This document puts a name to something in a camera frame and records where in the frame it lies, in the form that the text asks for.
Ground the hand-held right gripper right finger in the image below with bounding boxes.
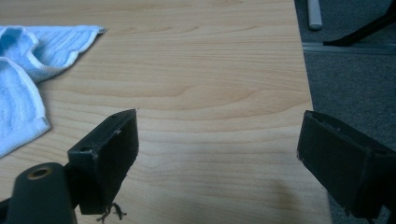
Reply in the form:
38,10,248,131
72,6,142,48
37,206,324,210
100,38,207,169
296,109,396,219

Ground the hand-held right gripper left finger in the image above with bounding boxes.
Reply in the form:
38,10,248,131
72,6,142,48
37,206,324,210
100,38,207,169
66,107,140,216

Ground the light blue towel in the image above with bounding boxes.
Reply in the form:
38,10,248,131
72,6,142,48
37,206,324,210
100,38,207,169
0,24,107,159

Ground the metal floor strip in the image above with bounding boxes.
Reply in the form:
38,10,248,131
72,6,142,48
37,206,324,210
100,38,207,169
302,42,396,56

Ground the black stand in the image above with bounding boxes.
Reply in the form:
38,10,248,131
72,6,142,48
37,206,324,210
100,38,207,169
322,0,396,48

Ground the white desk frame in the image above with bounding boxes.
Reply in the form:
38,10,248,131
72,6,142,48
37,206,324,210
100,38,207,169
307,0,323,31

